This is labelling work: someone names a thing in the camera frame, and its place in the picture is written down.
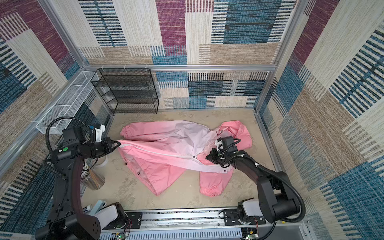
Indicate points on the pink hooded zip jacket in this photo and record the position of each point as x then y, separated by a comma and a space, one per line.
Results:
158, 153

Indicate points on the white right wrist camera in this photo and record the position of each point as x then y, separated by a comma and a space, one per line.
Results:
219, 145

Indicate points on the black wire shelf rack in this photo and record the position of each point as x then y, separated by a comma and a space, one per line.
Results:
127, 91

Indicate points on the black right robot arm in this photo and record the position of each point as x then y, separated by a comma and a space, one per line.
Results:
278, 199

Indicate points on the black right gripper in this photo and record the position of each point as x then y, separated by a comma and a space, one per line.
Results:
211, 157

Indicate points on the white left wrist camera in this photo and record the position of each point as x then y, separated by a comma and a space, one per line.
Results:
98, 132

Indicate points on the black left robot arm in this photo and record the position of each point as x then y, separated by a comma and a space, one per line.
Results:
66, 220

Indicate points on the white wire mesh basket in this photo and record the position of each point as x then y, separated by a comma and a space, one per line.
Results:
69, 101

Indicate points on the cup of white-tipped markers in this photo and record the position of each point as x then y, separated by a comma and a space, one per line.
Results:
90, 179

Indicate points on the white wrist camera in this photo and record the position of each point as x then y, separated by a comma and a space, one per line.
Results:
219, 145
98, 132

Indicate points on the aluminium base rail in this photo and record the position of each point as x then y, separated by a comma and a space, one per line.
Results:
202, 224

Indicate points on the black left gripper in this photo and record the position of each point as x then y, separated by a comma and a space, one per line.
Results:
106, 142

